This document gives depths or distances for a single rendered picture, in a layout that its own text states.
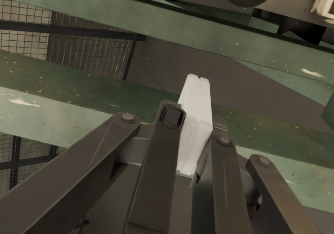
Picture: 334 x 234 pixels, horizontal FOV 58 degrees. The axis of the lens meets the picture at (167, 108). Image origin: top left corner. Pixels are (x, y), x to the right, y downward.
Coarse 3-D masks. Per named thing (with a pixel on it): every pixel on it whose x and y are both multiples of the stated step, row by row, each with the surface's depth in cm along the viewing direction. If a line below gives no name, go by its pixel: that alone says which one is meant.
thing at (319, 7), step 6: (318, 0) 31; (324, 0) 29; (330, 0) 29; (318, 6) 30; (324, 6) 29; (330, 6) 29; (312, 12) 31; (318, 12) 30; (324, 12) 29; (330, 12) 31
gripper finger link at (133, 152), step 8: (176, 104) 17; (144, 128) 14; (152, 128) 14; (136, 136) 13; (144, 136) 13; (128, 144) 13; (136, 144) 13; (144, 144) 13; (120, 152) 13; (128, 152) 13; (136, 152) 13; (144, 152) 13; (120, 160) 13; (128, 160) 13; (136, 160) 13
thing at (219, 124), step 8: (216, 120) 17; (224, 120) 17; (216, 128) 16; (224, 128) 16; (224, 136) 15; (200, 160) 14; (240, 160) 14; (200, 168) 14; (240, 168) 13; (200, 176) 14; (248, 176) 13; (248, 184) 13; (248, 192) 13; (256, 192) 13; (248, 200) 13; (256, 200) 14
